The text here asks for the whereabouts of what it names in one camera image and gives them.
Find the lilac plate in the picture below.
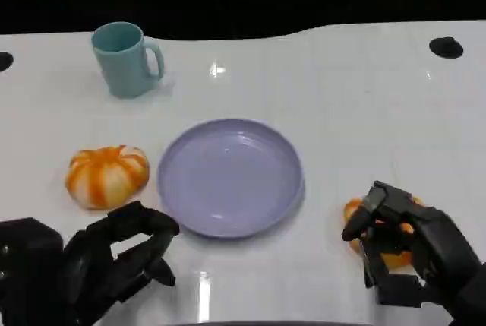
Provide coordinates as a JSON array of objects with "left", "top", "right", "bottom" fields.
[{"left": 156, "top": 118, "right": 306, "bottom": 240}]

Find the orange white toy bread roll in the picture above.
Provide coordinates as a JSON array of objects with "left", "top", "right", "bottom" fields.
[
  {"left": 343, "top": 196, "right": 425, "bottom": 271},
  {"left": 65, "top": 144, "right": 150, "bottom": 211}
]

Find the pale green mug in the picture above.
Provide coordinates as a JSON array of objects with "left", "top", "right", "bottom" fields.
[{"left": 90, "top": 21, "right": 166, "bottom": 100}]

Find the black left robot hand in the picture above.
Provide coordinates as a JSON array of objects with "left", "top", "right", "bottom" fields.
[{"left": 59, "top": 200, "right": 181, "bottom": 326}]

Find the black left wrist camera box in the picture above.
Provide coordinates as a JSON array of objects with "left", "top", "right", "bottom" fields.
[{"left": 0, "top": 217, "right": 65, "bottom": 326}]

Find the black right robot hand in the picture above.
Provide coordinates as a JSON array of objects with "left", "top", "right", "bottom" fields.
[{"left": 341, "top": 180, "right": 485, "bottom": 309}]

